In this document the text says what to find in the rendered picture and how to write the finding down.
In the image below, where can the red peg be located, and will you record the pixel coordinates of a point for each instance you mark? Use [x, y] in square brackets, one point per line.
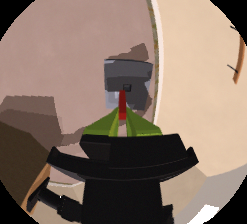
[122, 105]

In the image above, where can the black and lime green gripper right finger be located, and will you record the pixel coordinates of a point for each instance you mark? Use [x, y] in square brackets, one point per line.
[138, 126]

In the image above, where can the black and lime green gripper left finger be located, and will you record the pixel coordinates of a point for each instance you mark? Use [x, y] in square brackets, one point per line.
[108, 125]

